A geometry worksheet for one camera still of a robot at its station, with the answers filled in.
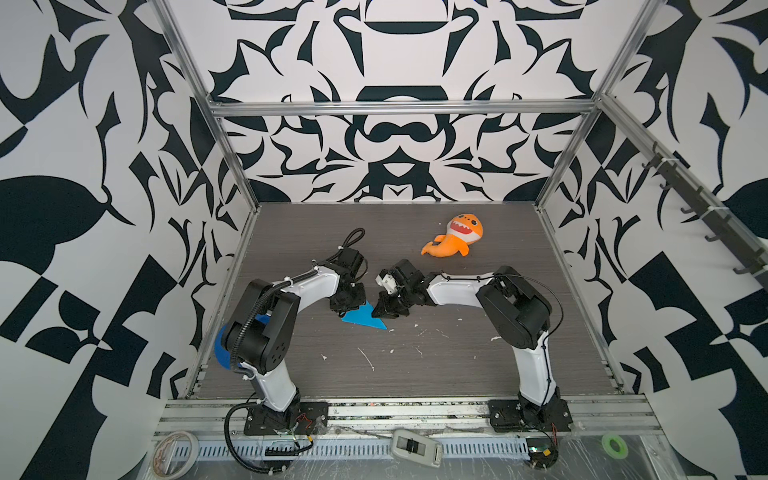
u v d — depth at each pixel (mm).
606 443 713
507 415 744
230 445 684
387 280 906
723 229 549
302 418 728
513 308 535
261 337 475
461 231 1019
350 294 807
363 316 913
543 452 711
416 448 676
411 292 757
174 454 700
